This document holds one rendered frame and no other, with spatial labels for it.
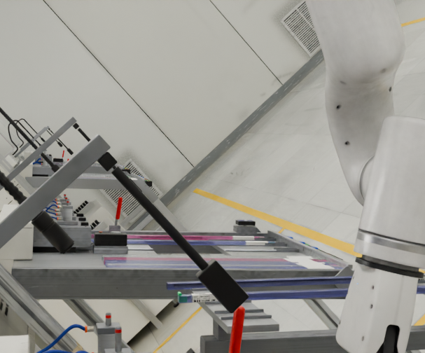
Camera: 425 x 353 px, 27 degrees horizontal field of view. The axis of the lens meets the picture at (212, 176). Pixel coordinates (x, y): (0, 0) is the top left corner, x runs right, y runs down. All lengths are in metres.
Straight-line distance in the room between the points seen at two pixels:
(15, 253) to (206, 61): 6.73
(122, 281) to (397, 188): 0.94
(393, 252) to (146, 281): 0.92
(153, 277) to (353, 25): 0.98
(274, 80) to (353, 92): 7.74
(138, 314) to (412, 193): 4.57
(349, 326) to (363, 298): 0.04
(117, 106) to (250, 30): 1.50
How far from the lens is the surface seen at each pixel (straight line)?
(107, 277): 1.78
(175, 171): 8.51
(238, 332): 1.00
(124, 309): 5.44
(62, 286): 1.78
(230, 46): 8.64
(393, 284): 0.94
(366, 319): 0.95
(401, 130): 0.95
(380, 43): 0.93
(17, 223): 0.73
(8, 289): 1.75
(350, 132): 1.04
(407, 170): 0.95
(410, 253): 0.95
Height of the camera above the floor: 1.39
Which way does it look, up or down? 10 degrees down
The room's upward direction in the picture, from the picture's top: 42 degrees counter-clockwise
